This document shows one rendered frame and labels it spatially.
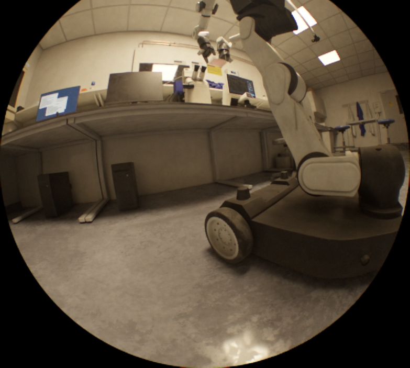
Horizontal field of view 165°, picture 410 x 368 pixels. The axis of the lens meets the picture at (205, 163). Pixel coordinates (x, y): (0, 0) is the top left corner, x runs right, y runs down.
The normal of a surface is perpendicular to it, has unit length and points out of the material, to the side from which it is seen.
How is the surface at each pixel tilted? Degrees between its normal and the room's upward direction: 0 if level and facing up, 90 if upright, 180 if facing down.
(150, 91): 86
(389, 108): 90
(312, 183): 90
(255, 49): 113
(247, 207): 45
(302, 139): 90
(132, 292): 0
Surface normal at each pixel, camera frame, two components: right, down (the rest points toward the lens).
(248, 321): -0.11, -0.99
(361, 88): -0.90, 0.12
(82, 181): 0.43, 0.00
